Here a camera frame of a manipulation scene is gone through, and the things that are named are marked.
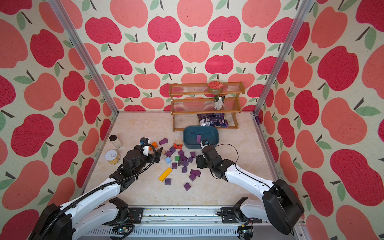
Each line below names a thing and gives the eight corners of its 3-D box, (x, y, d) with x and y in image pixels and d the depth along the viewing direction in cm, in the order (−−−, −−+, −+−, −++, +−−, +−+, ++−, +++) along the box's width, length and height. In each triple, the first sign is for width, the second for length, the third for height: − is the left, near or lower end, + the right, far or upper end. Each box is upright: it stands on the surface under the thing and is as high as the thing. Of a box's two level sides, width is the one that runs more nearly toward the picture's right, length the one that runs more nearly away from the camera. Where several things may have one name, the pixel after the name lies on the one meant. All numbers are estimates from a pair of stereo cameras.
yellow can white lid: (105, 164, 94) (102, 160, 90) (110, 153, 98) (106, 149, 95) (118, 164, 94) (114, 160, 90) (121, 153, 98) (118, 149, 95)
